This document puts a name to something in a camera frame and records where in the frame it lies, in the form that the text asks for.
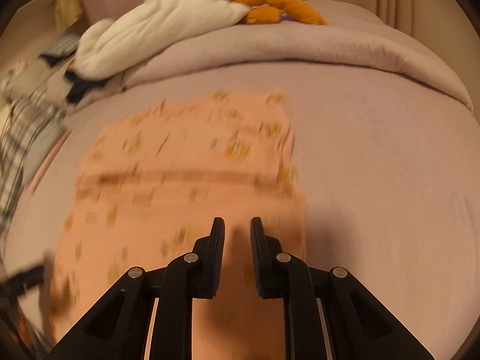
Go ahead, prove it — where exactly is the peach cartoon print garment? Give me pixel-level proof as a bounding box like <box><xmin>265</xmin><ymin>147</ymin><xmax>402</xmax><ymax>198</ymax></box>
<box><xmin>49</xmin><ymin>91</ymin><xmax>306</xmax><ymax>359</ymax></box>

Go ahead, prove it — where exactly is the plaid grey pillow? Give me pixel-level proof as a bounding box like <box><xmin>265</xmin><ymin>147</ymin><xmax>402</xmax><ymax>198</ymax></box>
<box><xmin>1</xmin><ymin>97</ymin><xmax>65</xmax><ymax>233</ymax></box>

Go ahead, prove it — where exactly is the black garment on bed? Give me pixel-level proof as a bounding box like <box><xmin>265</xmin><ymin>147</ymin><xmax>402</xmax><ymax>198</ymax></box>
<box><xmin>64</xmin><ymin>70</ymin><xmax>109</xmax><ymax>105</ymax></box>

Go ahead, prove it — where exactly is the white plush goose body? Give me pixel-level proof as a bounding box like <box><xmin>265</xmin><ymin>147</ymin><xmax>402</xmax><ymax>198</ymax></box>
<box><xmin>74</xmin><ymin>0</ymin><xmax>250</xmax><ymax>81</ymax></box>

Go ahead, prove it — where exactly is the lilac folded duvet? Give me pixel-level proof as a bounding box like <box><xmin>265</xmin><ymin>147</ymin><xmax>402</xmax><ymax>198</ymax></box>
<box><xmin>67</xmin><ymin>0</ymin><xmax>473</xmax><ymax>111</ymax></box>

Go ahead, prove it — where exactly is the straw broom bundle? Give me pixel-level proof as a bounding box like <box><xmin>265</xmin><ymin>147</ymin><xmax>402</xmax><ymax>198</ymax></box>
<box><xmin>54</xmin><ymin>0</ymin><xmax>84</xmax><ymax>33</ymax></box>

